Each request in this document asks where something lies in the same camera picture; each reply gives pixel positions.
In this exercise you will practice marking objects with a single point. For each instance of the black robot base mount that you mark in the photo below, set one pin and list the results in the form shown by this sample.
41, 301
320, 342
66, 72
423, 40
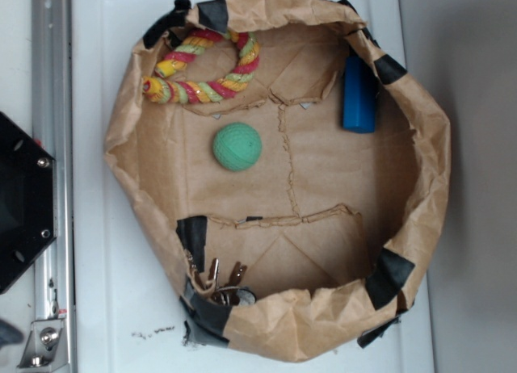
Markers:
27, 202

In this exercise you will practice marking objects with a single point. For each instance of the blue rectangular block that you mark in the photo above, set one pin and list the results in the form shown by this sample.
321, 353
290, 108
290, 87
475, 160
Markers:
360, 91

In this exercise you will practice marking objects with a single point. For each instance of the brown paper bag bin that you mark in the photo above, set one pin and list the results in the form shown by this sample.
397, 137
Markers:
336, 228

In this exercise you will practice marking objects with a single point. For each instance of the aluminium frame rail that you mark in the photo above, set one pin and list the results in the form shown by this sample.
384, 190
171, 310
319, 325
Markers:
52, 127

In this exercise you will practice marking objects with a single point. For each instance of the green rubber ball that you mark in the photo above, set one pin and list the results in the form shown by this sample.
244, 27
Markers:
237, 146

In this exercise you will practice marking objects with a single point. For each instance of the metal corner bracket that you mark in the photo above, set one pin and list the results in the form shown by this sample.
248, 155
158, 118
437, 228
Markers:
46, 347

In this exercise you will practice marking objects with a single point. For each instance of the multicolour rope toy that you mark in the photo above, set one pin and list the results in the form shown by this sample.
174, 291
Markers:
158, 88

